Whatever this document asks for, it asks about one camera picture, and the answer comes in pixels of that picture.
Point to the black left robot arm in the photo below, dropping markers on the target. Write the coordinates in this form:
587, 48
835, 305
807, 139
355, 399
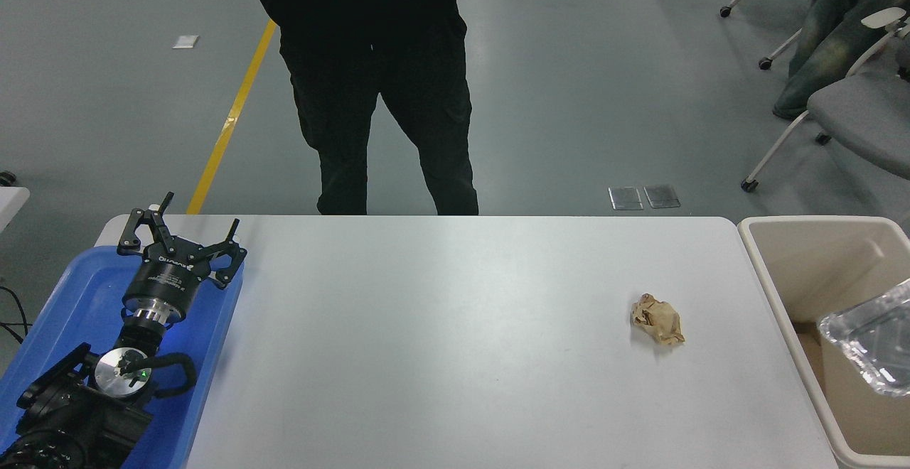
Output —
71, 419

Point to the large pale bin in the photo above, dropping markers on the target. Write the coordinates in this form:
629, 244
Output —
817, 263

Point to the silver foil tray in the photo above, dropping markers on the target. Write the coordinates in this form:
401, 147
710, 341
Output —
874, 341

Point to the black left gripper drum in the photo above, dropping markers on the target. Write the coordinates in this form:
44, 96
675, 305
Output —
167, 277

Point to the small white side table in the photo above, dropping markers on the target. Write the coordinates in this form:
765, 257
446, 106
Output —
8, 202

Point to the blue plastic tray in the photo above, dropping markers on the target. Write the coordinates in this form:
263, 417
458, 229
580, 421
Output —
78, 291

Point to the seated person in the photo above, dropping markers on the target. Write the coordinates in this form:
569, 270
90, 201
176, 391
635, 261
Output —
832, 42

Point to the black caster wheel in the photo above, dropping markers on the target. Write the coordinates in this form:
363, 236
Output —
6, 178

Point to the grey padded chair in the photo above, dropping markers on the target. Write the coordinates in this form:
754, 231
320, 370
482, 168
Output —
860, 110

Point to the crumpled tan paper ball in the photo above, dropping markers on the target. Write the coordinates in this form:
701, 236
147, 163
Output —
658, 320

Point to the metal floor plate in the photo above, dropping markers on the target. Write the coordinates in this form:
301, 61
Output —
625, 197
661, 196

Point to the standing person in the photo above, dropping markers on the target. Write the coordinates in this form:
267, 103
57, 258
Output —
370, 64

